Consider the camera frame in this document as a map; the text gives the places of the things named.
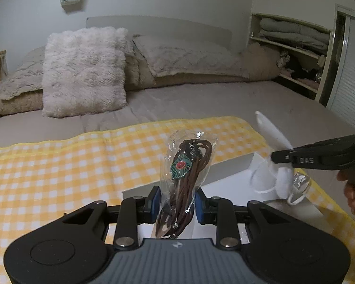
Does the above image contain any yellow checked mat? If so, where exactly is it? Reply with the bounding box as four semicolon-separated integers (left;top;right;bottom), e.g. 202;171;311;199
0;115;355;284

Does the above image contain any beige textured pillow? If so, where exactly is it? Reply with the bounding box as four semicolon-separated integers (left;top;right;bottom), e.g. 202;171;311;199
0;47;47;100
133;34;244;78

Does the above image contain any person's right hand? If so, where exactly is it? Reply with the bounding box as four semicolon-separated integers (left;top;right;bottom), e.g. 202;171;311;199
337;171;355;217

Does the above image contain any white sliding door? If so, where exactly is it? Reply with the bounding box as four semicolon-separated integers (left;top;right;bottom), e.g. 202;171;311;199
325;4;355;131

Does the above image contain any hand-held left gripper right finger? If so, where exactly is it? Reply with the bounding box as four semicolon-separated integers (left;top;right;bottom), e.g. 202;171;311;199
195;190;296;249

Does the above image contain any white wall shelf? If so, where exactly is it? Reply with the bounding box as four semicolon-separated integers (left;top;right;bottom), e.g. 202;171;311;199
250;12;335;102

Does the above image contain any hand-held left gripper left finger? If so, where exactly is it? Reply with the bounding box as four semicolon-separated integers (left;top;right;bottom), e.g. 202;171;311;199
59;186;161;249

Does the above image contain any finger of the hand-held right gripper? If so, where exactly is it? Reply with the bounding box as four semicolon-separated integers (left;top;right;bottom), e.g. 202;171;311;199
270;134;355;173

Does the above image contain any folded grey blanket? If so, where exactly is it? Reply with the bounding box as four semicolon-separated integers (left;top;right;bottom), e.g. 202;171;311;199
260;17;332;41

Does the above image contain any folded beige blanket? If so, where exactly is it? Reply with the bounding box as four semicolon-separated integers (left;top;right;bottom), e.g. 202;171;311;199
258;30;329;51

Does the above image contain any clear plastic packet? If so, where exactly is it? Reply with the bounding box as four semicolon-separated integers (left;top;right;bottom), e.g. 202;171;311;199
293;170;313;196

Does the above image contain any grey bedsheet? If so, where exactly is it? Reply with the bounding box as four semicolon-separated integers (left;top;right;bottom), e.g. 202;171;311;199
0;78;355;155

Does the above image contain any brown cord necklace packet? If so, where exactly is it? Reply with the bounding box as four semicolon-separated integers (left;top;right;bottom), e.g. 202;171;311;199
155;128;220;241

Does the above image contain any fluffy white cushion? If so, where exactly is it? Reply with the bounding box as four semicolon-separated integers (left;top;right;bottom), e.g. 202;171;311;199
41;26;129;118

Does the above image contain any white face mask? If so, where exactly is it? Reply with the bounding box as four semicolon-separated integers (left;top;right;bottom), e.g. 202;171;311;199
250;111;313;206

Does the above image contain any white cardboard box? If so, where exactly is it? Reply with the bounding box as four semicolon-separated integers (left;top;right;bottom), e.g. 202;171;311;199
122;152;325;244

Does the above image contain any white headboard panel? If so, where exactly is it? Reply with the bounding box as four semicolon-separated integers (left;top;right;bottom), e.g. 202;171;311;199
86;16;233;55

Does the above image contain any pile of dark clothes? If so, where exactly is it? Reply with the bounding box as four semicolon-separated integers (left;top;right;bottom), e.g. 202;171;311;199
276;51;320;81

